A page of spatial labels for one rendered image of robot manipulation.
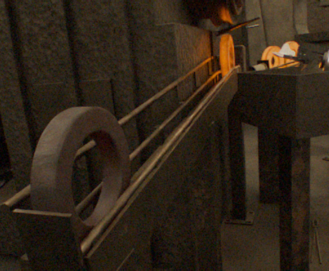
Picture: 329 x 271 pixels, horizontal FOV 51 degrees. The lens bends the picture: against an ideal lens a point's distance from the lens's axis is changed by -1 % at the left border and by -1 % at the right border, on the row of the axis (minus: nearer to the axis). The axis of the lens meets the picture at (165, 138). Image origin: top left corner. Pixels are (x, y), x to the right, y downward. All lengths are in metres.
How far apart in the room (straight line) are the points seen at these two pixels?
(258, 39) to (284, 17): 0.35
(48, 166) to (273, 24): 3.89
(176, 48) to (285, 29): 3.17
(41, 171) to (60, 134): 0.04
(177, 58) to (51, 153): 0.69
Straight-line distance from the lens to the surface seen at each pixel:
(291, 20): 4.12
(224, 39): 1.41
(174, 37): 1.02
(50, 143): 0.39
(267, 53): 1.88
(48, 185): 0.38
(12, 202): 0.43
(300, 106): 0.77
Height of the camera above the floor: 0.78
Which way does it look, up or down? 13 degrees down
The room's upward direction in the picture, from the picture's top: 5 degrees counter-clockwise
